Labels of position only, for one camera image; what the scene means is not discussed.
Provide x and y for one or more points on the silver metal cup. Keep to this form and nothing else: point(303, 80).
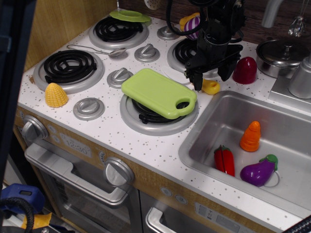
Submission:
point(300, 83)

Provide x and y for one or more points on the silver oven knob right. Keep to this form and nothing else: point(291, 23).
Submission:
point(117, 173)

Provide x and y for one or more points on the silver oven knob left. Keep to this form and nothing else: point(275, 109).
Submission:
point(33, 129)

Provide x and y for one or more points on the green plastic plate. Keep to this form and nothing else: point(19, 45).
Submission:
point(129, 16)

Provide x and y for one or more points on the dark red toy pepper half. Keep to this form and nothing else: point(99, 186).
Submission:
point(245, 71)

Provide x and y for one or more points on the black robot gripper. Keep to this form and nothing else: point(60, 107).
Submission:
point(223, 19)

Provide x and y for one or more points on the yellow toy corn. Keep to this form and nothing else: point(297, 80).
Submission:
point(55, 96)

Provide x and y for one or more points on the silver faucet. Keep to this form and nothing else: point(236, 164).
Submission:
point(270, 13)

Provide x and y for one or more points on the silver metal pot with lid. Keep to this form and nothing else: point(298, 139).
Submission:
point(280, 57)

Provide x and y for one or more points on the purple striped toy vegetable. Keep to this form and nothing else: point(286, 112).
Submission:
point(188, 23)

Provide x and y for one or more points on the silver stove knob front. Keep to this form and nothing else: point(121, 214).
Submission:
point(88, 109)

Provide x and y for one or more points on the silver oven door handle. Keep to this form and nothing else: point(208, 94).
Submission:
point(61, 169)

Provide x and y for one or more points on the red toy chili pepper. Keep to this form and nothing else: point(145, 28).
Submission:
point(224, 160)

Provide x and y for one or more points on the silver sink basin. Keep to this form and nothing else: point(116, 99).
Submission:
point(259, 148)

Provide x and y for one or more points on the silver metal spoon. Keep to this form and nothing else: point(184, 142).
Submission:
point(110, 53)

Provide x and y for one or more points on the back right black burner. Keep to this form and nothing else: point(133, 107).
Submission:
point(180, 53)

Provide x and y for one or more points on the silver stove knob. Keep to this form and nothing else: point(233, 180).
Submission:
point(88, 109)
point(165, 33)
point(147, 54)
point(116, 78)

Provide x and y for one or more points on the hanging slotted spoon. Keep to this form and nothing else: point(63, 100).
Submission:
point(152, 4)

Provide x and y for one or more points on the front left black burner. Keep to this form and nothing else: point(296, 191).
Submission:
point(74, 70)

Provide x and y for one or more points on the hanging clear glass ornament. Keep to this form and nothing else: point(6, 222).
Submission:
point(296, 28)

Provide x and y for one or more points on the silver stove knob back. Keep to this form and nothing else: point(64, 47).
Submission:
point(165, 33)

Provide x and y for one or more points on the green plastic cutting board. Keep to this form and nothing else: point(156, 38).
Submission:
point(160, 94)

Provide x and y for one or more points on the blue clamp tool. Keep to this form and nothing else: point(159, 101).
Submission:
point(28, 193)

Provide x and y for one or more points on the black burner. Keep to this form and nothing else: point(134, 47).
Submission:
point(145, 121)
point(74, 70)
point(180, 53)
point(111, 34)

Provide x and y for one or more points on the silver oven knob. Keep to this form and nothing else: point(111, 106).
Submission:
point(117, 173)
point(33, 129)

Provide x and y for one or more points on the back left black burner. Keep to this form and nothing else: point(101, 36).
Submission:
point(111, 34)

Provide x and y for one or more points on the toy knife yellow handle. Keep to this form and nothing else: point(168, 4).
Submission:
point(208, 86)

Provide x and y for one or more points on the purple toy eggplant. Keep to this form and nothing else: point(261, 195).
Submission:
point(260, 173)

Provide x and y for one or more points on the front right black burner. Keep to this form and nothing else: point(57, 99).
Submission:
point(145, 121)

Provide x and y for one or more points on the silver dishwasher handle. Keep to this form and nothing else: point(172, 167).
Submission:
point(153, 221)

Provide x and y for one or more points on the orange toy carrot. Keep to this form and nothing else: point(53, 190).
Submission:
point(251, 138)

